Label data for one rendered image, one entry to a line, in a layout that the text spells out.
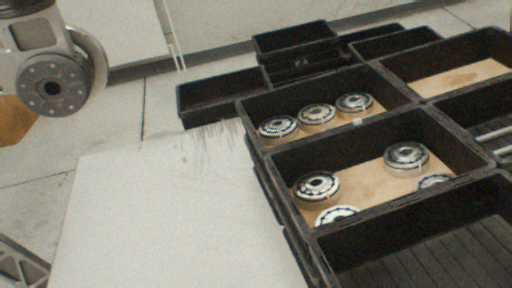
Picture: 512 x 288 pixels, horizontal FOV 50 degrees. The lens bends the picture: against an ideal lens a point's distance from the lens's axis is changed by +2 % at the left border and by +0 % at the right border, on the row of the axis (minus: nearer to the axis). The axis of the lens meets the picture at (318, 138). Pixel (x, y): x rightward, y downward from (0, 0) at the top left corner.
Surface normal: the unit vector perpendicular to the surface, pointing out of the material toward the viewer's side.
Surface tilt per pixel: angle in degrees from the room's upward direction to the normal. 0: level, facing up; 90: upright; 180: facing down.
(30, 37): 90
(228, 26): 90
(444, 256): 0
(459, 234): 0
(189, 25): 90
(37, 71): 90
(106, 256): 0
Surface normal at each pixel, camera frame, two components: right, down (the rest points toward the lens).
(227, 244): -0.14, -0.84
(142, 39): 0.25, 0.48
